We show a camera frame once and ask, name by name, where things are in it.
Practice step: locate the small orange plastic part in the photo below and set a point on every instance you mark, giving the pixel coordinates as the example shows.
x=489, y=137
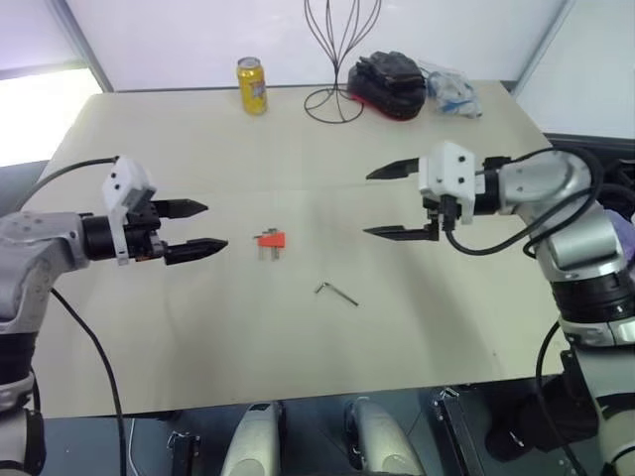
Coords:
x=272, y=240

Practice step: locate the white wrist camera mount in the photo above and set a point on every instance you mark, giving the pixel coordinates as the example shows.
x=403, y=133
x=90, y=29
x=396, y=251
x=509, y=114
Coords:
x=449, y=173
x=126, y=178

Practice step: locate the black box under table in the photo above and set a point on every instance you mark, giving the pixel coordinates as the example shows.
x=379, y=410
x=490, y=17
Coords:
x=461, y=431
x=184, y=456

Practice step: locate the yellow drink can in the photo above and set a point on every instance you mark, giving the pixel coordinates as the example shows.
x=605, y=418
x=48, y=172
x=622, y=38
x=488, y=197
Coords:
x=254, y=86

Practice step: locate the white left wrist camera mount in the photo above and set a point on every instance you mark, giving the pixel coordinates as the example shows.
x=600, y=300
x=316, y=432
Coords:
x=126, y=178

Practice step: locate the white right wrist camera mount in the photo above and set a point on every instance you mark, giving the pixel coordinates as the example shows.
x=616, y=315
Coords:
x=449, y=173

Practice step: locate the clear plastic bag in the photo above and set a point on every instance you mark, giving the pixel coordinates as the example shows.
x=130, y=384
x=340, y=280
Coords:
x=454, y=94

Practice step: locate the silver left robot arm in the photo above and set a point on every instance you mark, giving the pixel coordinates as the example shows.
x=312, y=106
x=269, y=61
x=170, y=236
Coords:
x=35, y=248

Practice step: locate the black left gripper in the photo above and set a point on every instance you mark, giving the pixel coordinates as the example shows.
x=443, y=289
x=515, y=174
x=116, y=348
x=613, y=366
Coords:
x=146, y=233

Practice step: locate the silver rounded robot leg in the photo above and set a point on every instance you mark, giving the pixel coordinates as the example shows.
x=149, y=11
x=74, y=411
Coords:
x=253, y=441
x=382, y=441

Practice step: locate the metal hex key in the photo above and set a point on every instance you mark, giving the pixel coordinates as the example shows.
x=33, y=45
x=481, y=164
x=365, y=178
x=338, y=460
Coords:
x=337, y=293

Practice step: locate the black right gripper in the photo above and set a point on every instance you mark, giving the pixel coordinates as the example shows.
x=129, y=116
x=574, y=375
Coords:
x=439, y=213

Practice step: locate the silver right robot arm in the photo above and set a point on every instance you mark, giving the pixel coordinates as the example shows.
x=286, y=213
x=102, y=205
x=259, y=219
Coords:
x=570, y=223

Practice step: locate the grey window frame post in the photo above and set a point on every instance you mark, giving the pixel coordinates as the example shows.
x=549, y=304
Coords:
x=84, y=44
x=543, y=44

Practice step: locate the black cloth bundle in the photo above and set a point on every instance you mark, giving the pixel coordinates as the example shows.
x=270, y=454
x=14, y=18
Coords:
x=389, y=84

